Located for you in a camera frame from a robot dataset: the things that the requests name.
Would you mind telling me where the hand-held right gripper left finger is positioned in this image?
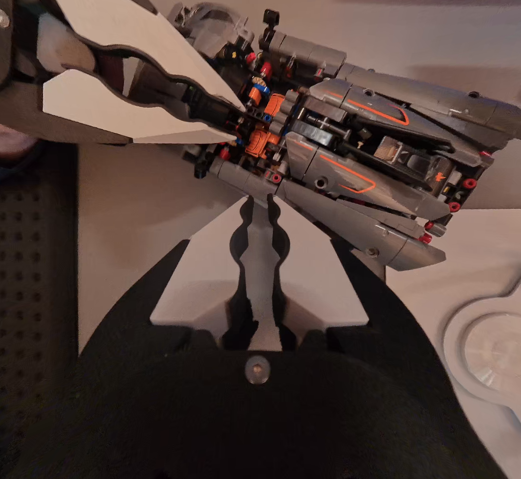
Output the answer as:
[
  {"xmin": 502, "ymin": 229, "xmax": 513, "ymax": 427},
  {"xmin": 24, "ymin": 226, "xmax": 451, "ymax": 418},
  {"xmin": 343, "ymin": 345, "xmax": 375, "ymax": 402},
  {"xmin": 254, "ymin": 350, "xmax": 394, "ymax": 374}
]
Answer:
[{"xmin": 149, "ymin": 196, "xmax": 259, "ymax": 351}]

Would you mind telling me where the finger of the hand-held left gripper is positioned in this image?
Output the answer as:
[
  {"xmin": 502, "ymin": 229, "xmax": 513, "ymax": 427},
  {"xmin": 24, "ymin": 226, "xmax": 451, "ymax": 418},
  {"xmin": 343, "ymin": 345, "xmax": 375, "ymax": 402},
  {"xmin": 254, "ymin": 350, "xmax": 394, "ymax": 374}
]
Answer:
[
  {"xmin": 37, "ymin": 0, "xmax": 250, "ymax": 113},
  {"xmin": 41, "ymin": 69, "xmax": 240, "ymax": 147}
]

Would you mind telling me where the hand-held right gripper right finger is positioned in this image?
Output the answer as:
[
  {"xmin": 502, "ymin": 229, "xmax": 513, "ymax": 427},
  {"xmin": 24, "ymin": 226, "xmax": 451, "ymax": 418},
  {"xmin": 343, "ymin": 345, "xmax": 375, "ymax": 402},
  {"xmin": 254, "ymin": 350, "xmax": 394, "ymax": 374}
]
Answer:
[{"xmin": 265, "ymin": 194, "xmax": 370, "ymax": 352}]

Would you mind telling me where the grey lego car model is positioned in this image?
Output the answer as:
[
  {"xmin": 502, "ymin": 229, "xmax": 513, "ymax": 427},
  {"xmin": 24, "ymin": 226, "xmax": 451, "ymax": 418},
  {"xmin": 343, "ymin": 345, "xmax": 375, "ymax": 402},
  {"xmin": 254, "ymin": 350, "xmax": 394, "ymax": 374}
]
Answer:
[{"xmin": 167, "ymin": 1, "xmax": 521, "ymax": 273}]

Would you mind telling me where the person's left hand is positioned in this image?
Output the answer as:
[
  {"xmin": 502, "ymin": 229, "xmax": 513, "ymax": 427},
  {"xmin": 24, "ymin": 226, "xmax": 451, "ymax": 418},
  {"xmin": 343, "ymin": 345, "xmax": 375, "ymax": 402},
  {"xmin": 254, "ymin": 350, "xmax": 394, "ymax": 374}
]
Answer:
[{"xmin": 0, "ymin": 125, "xmax": 40, "ymax": 161}]

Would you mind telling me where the black perforated mat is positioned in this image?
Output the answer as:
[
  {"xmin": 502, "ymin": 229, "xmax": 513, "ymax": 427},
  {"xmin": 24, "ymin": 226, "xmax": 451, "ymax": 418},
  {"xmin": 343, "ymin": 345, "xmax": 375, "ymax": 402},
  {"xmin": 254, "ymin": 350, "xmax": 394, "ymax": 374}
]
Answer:
[{"xmin": 0, "ymin": 143, "xmax": 81, "ymax": 479}]

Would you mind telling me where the round translucent disc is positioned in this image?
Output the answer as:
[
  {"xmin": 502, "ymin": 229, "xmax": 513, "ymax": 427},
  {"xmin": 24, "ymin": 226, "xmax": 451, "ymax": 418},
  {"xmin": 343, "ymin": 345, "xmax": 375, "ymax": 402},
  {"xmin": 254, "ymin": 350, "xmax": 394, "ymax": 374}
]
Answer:
[{"xmin": 443, "ymin": 296, "xmax": 521, "ymax": 406}]

